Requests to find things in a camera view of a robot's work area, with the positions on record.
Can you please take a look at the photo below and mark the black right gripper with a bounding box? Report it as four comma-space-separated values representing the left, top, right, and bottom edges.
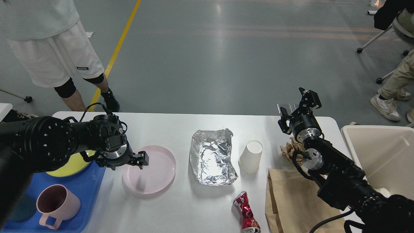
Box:
278, 87, 322, 143

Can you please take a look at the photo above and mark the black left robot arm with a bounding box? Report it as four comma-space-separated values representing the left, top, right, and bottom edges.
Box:
0, 107, 149, 227

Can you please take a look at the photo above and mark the white paper cup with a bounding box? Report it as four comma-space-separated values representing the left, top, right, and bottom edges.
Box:
238, 140, 263, 174

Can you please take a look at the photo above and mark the crumpled brown paper ball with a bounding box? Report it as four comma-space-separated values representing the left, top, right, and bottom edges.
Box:
280, 137, 306, 161

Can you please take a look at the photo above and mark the person in white shorts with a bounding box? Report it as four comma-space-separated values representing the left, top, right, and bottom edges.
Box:
1, 0, 120, 112

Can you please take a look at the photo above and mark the blue plastic tray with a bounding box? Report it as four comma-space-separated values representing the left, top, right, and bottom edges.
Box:
1, 163, 105, 233

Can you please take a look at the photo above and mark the white office chair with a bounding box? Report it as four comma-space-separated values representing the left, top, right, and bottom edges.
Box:
356, 0, 413, 84

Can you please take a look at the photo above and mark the crumpled aluminium foil tray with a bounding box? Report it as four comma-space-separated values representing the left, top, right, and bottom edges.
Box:
189, 128, 238, 187

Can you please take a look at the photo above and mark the black and white sneaker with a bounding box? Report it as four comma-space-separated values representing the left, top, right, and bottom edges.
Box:
2, 109, 38, 122

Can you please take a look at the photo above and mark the pink mug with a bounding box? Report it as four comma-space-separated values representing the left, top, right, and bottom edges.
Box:
36, 184, 81, 230

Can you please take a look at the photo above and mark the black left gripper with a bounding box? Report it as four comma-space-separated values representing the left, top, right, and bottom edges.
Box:
97, 142, 149, 171

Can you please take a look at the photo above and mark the teal mug yellow inside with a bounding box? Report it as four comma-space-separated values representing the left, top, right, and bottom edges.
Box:
8, 194, 37, 222

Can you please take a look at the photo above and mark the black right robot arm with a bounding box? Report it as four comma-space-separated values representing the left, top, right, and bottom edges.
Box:
278, 87, 414, 233

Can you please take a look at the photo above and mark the yellow plate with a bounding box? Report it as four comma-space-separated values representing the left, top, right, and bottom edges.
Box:
46, 152, 90, 178

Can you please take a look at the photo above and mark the brown paper bag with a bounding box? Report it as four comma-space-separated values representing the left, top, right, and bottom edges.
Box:
265, 169, 341, 233

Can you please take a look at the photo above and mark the pink plate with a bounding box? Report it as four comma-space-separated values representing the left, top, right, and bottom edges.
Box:
122, 145, 176, 194

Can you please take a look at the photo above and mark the person in beige trousers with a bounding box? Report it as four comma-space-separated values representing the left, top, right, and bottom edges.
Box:
370, 50, 414, 122

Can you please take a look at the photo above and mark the crushed red soda can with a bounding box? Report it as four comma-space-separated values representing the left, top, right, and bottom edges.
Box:
233, 191, 261, 233

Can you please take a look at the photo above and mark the clear plastic piece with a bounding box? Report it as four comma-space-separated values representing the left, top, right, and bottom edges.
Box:
277, 104, 298, 115

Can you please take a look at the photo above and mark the beige plastic bin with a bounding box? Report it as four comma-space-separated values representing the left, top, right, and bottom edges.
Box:
341, 125, 414, 199

